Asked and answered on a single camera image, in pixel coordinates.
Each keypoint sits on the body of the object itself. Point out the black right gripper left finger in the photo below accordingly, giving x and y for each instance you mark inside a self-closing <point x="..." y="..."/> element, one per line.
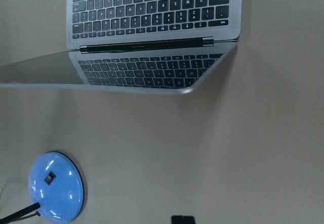
<point x="177" y="219"/>

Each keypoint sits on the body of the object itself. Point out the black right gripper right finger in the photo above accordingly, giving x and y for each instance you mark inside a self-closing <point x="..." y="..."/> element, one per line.
<point x="188" y="220"/>

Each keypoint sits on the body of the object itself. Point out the grey laptop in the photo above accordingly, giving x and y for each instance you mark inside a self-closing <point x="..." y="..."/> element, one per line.
<point x="135" y="46"/>

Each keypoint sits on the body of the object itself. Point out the blue desk lamp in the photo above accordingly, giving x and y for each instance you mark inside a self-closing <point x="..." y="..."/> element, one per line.
<point x="56" y="190"/>

